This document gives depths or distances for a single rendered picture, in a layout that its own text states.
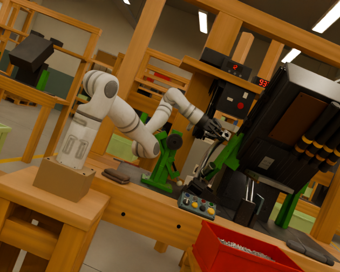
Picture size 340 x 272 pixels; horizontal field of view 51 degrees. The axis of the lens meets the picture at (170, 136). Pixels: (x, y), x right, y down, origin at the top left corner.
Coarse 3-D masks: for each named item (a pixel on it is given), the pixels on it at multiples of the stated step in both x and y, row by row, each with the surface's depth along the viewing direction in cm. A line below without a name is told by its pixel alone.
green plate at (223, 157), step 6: (234, 138) 168; (240, 138) 162; (228, 144) 170; (234, 144) 162; (240, 144) 163; (222, 150) 173; (228, 150) 163; (234, 150) 163; (222, 156) 166; (228, 156) 163; (234, 156) 163; (216, 162) 167; (222, 162) 162; (228, 162) 163; (234, 162) 163; (234, 168) 164
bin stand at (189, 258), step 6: (186, 252) 132; (192, 252) 127; (186, 258) 129; (192, 258) 122; (186, 264) 129; (192, 264) 118; (198, 264) 118; (180, 270) 132; (186, 270) 128; (192, 270) 115; (198, 270) 113
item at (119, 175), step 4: (108, 168) 144; (112, 168) 147; (104, 172) 142; (108, 172) 141; (112, 172) 141; (116, 172) 143; (120, 172) 146; (108, 176) 141; (112, 176) 141; (116, 176) 140; (120, 176) 140; (124, 176) 141; (128, 176) 145; (116, 180) 140; (120, 180) 140; (124, 180) 141; (128, 180) 145
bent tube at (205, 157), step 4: (224, 132) 172; (228, 132) 174; (224, 136) 171; (228, 136) 173; (216, 140) 177; (212, 144) 179; (216, 144) 177; (208, 148) 180; (212, 148) 178; (208, 152) 178; (212, 152) 179; (204, 156) 178; (208, 156) 178; (204, 160) 175; (200, 164) 173; (204, 164) 173; (200, 168) 170; (196, 172) 168; (196, 176) 166; (200, 176) 168
